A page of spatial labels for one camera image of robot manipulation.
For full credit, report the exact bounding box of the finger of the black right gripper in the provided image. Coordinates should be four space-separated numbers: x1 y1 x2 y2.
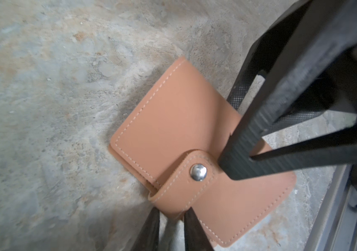
227 1 335 132

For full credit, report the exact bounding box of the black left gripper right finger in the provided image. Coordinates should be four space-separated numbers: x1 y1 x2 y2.
184 207 214 251

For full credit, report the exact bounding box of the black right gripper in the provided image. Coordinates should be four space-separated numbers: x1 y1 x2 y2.
218 1 357 181

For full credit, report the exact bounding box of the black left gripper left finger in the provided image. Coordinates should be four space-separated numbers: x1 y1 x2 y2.
131 207 160 251

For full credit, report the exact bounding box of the aluminium front rail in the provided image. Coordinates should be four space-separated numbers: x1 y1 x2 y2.
304 165 357 251

